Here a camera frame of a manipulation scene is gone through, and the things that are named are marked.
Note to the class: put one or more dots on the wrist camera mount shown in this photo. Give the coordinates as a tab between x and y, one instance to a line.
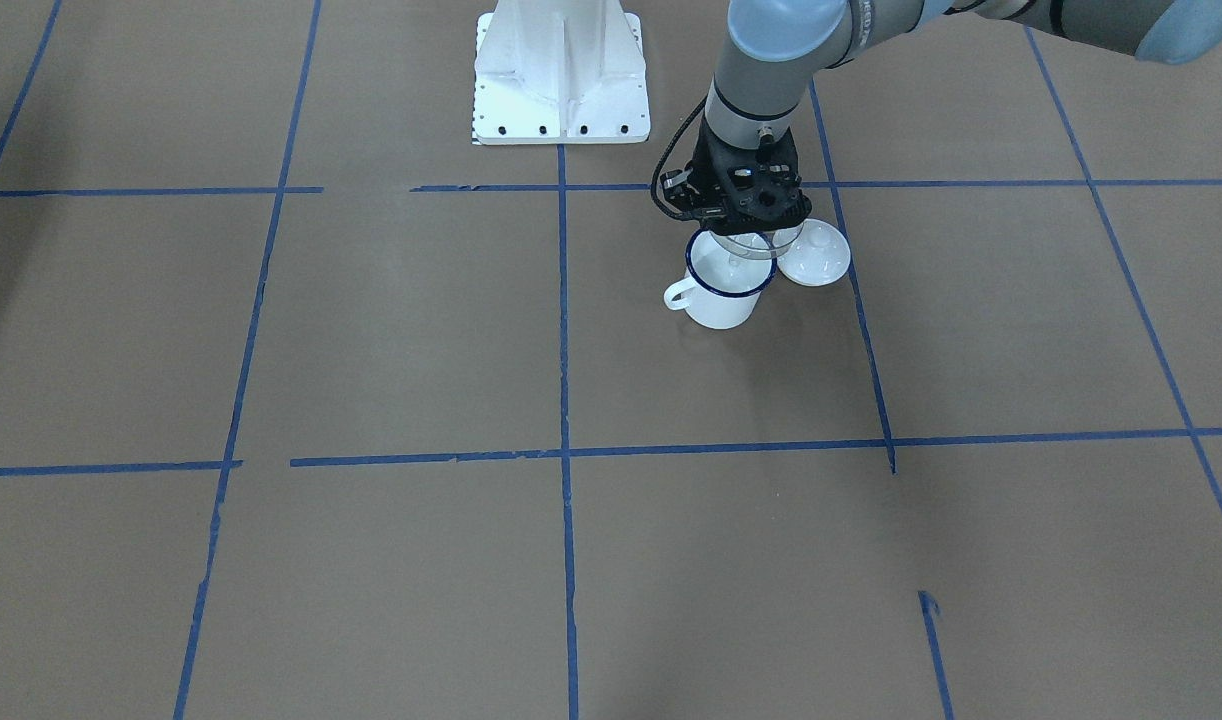
729	190

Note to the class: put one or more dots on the white pedestal base plate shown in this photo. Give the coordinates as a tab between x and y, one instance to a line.
559	72

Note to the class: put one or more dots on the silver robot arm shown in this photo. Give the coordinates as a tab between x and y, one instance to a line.
774	48

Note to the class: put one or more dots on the white mug lid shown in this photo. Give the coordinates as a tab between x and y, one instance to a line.
819	255

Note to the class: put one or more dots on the clear glass funnel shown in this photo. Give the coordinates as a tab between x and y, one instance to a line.
752	246

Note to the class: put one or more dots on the white enamel mug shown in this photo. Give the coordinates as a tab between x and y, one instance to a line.
719	289

